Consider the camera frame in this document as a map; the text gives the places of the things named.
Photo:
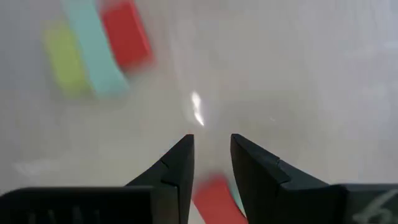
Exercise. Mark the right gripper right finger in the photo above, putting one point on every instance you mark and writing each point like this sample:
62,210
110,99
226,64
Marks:
273,193

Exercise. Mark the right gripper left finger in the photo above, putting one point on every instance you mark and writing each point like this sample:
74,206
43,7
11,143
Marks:
175,186

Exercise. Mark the small teal cube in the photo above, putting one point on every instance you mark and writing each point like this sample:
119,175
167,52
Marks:
235,196

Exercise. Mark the red block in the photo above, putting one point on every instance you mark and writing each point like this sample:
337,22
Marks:
214,202
126,34

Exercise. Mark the long teal block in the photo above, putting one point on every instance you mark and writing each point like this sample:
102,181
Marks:
96,49

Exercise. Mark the long green block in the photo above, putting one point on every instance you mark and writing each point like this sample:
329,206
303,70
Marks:
65,60

